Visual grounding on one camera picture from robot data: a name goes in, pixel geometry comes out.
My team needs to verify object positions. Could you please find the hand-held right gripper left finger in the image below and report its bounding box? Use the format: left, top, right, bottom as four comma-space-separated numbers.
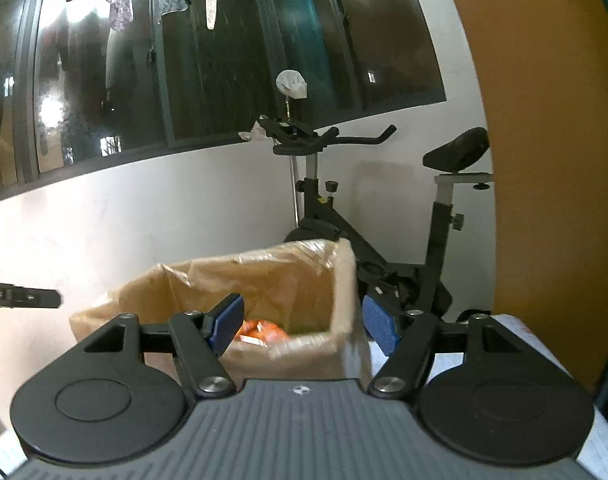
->
78, 293, 247, 399

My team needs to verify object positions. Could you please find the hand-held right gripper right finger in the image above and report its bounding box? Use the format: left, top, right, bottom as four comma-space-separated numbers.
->
362, 294, 523, 401

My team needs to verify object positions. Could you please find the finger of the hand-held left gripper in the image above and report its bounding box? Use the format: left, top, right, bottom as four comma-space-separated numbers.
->
0, 282, 65, 310

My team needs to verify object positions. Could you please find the orange snack packet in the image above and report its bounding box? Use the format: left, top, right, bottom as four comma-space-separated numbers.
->
235, 319, 291, 347

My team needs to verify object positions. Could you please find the brown cardboard box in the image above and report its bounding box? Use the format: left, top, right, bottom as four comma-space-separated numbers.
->
68, 237, 373, 387

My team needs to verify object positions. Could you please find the black exercise bike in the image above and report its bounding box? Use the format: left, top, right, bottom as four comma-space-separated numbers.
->
254, 115, 495, 322

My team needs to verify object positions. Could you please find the orange wooden wardrobe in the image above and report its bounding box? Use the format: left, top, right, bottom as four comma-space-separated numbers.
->
436, 0, 608, 393

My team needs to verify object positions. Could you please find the white plastic bag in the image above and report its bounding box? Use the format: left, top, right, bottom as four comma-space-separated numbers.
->
275, 70, 309, 100

